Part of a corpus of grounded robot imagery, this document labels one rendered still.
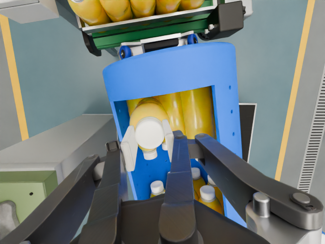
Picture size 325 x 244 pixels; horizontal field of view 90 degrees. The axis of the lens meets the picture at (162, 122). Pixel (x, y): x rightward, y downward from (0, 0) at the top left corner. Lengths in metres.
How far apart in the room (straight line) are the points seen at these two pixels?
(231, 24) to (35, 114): 1.65
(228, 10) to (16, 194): 0.76
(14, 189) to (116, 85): 0.44
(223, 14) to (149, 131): 0.42
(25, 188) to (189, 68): 0.53
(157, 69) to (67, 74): 1.42
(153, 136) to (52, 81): 1.52
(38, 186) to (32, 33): 1.40
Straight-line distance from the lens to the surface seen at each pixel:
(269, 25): 1.87
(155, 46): 0.44
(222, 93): 0.29
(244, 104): 1.56
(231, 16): 0.56
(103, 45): 0.63
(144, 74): 0.26
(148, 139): 0.22
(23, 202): 0.63
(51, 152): 0.79
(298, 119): 2.11
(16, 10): 0.53
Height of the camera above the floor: 1.48
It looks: 76 degrees down
